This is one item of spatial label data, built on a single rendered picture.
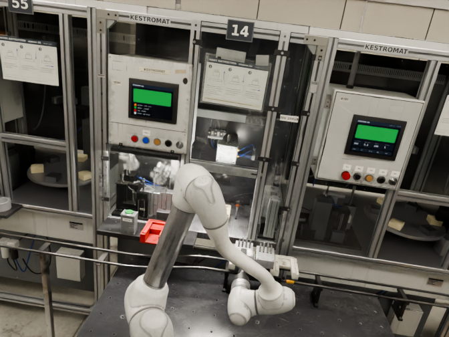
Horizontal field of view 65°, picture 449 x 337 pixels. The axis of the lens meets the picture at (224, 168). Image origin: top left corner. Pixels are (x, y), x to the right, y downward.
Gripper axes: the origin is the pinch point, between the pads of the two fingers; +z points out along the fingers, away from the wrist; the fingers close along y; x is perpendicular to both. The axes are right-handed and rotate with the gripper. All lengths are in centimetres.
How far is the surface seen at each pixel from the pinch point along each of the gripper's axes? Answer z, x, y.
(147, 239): 3, 51, 0
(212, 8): 385, 76, 111
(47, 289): -6, 106, -39
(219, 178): 38.4, 19.2, 23.9
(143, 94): 20, 60, 73
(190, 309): -18.6, 22.9, -23.0
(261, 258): 0.0, -9.7, 0.9
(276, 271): -2.6, -18.1, -4.1
